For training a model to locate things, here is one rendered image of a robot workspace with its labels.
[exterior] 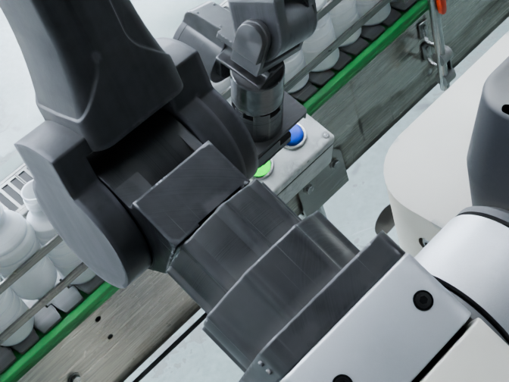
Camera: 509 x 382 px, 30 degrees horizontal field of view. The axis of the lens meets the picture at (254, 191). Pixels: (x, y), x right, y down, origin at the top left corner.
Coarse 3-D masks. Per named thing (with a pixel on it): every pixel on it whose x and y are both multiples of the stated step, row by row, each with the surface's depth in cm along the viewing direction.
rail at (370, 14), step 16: (336, 0) 135; (384, 0) 143; (320, 16) 134; (368, 16) 142; (352, 32) 141; (336, 48) 140; (224, 96) 128; (32, 256) 117; (16, 272) 116; (80, 272) 124; (0, 288) 115; (64, 288) 123; (16, 320) 120; (0, 336) 119
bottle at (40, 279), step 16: (0, 208) 113; (0, 224) 114; (16, 224) 115; (0, 240) 114; (16, 240) 115; (32, 240) 117; (0, 256) 115; (16, 256) 115; (0, 272) 118; (32, 272) 119; (48, 272) 122; (16, 288) 121; (32, 288) 121; (48, 288) 122
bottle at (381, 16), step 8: (360, 0) 142; (368, 0) 142; (376, 0) 142; (360, 8) 143; (368, 8) 143; (384, 8) 144; (360, 16) 145; (376, 16) 144; (384, 16) 145; (368, 24) 145; (376, 24) 146
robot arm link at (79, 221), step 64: (0, 0) 46; (64, 0) 44; (128, 0) 46; (64, 64) 45; (128, 64) 47; (192, 64) 51; (64, 128) 48; (128, 128) 48; (192, 128) 50; (64, 192) 48; (128, 256) 49
